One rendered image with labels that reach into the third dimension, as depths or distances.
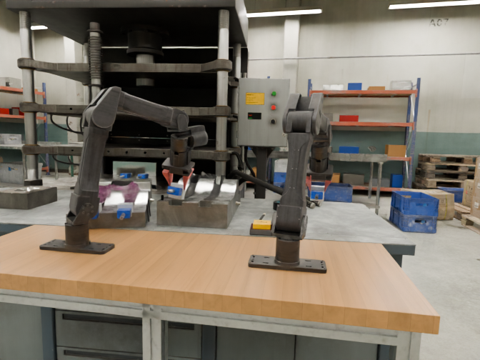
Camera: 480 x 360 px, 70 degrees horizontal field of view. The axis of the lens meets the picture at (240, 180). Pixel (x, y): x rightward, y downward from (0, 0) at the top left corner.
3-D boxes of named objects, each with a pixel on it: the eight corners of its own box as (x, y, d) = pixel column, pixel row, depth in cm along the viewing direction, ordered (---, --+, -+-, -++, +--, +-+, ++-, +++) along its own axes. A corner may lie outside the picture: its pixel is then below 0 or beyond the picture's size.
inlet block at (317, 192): (323, 206, 120) (323, 191, 120) (308, 205, 122) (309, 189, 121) (323, 199, 133) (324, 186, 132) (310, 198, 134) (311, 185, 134)
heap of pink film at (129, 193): (138, 204, 133) (137, 184, 132) (88, 205, 129) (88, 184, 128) (142, 193, 158) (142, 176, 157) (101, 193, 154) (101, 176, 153)
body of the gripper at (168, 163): (167, 161, 125) (168, 143, 122) (194, 166, 124) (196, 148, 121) (161, 169, 120) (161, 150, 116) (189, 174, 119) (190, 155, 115)
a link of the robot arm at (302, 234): (276, 210, 94) (269, 213, 89) (308, 213, 91) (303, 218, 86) (275, 232, 95) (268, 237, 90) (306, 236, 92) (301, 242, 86)
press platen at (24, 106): (234, 141, 191) (235, 105, 189) (16, 134, 203) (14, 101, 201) (246, 139, 273) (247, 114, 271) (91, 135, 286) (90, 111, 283)
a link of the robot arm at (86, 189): (89, 216, 104) (107, 109, 104) (96, 220, 99) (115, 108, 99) (67, 214, 100) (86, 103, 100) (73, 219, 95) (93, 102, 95)
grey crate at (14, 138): (4, 144, 562) (3, 134, 559) (-11, 143, 579) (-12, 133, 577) (23, 144, 589) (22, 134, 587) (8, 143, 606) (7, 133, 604)
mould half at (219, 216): (226, 228, 124) (228, 191, 122) (156, 225, 126) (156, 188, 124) (240, 202, 173) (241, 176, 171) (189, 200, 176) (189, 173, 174)
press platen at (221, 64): (236, 93, 188) (236, 58, 186) (14, 90, 200) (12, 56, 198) (247, 106, 269) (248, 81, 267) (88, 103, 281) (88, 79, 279)
